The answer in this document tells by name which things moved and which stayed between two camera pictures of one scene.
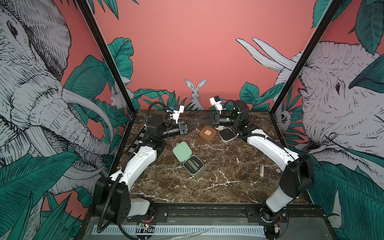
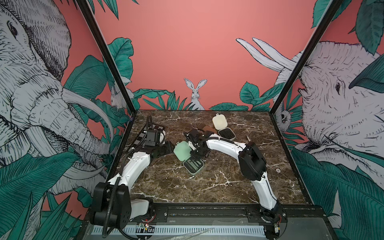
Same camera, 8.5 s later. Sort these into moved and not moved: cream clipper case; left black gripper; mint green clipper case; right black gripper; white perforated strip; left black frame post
Moved: left black gripper; right black gripper
Not moved: left black frame post; white perforated strip; cream clipper case; mint green clipper case
